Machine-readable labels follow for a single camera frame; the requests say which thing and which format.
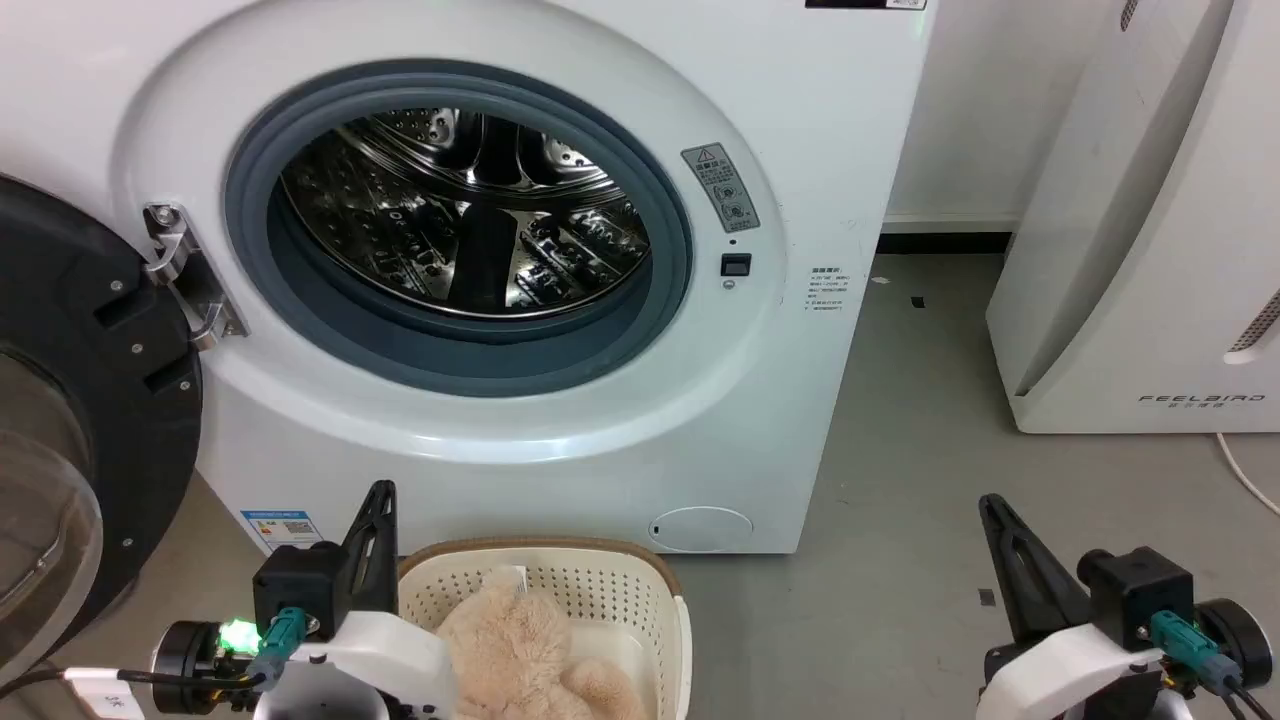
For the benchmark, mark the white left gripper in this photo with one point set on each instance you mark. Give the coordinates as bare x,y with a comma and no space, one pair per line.
390,665

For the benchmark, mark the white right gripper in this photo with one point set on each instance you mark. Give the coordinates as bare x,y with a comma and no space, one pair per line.
1060,680

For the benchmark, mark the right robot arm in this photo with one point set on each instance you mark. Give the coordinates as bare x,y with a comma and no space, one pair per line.
1235,640

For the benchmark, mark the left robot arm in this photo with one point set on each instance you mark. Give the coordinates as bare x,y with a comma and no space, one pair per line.
185,660

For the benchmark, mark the beige plush toy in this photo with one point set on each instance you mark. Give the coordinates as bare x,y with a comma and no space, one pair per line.
510,650

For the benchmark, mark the metal washing machine door hinge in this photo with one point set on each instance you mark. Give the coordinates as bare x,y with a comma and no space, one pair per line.
190,280

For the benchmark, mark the stainless steel washing machine drum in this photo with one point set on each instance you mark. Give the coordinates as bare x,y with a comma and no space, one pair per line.
400,220

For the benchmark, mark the black round washer door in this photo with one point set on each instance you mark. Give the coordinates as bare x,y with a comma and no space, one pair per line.
70,290

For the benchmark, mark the blue energy label sticker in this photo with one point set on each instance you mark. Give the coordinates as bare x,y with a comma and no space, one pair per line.
282,530

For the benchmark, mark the cream perforated laundry basket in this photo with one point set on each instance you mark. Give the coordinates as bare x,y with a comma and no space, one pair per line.
610,590

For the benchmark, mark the white air purifier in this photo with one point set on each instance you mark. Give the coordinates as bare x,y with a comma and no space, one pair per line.
1130,300

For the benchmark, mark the oval filter cover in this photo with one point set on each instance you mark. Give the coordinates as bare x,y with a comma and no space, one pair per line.
700,529

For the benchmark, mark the grey rubber door gasket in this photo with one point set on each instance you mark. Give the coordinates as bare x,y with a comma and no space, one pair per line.
640,335

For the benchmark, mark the black baseboard strip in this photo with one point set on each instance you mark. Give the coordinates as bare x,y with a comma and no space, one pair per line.
945,243

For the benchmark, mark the small text sticker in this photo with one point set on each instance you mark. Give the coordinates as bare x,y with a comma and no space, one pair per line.
829,288

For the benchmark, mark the grey warning sticker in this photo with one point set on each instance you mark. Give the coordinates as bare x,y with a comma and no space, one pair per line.
722,188

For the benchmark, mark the white front-load washing machine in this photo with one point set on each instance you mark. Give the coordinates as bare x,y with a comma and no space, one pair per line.
800,120

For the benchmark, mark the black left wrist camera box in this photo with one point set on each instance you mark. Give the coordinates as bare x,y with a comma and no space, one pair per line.
300,580

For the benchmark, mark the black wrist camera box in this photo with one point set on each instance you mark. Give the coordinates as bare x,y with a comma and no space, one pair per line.
1140,590
300,580

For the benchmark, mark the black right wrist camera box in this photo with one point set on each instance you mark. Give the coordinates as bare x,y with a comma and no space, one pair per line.
1140,590

